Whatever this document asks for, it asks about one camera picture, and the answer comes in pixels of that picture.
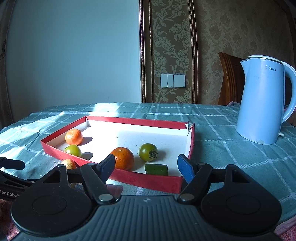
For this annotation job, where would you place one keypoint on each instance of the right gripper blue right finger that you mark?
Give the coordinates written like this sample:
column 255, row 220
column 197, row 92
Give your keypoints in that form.
column 197, row 177

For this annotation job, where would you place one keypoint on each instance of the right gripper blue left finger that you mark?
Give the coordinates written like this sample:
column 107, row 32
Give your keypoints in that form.
column 95, row 177

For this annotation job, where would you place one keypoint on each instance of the tan longan front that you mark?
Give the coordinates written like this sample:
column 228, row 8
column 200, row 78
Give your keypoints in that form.
column 70, row 164

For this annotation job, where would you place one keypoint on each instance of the orange tangerine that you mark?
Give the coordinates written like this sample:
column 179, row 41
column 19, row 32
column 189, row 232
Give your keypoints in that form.
column 74, row 137
column 124, row 158

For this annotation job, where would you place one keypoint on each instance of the light green tomato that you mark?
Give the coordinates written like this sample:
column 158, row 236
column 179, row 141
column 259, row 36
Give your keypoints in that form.
column 73, row 150

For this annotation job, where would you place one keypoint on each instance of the green cucumber chunk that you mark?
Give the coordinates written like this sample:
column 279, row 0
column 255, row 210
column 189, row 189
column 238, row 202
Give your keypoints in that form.
column 156, row 169

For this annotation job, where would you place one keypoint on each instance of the dark green tomato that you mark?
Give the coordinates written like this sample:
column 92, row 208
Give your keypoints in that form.
column 148, row 152

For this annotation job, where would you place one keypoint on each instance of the teal plaid tablecloth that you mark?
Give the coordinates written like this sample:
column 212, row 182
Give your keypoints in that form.
column 216, row 142

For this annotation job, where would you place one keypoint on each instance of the pink towel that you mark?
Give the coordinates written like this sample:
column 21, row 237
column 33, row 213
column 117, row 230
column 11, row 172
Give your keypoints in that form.
column 8, row 229

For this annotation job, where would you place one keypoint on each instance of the red shallow cardboard tray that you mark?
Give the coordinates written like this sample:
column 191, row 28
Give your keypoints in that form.
column 102, row 136

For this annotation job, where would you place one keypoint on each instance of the light blue electric kettle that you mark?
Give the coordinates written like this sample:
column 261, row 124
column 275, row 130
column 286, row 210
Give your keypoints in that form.
column 268, row 98

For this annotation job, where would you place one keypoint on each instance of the white wall switch panel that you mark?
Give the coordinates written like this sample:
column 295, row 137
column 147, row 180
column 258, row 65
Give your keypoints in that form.
column 172, row 81

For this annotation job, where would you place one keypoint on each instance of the ornate wallpaper panel frame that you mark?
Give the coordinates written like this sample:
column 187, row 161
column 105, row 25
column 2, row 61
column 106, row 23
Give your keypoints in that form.
column 168, row 45

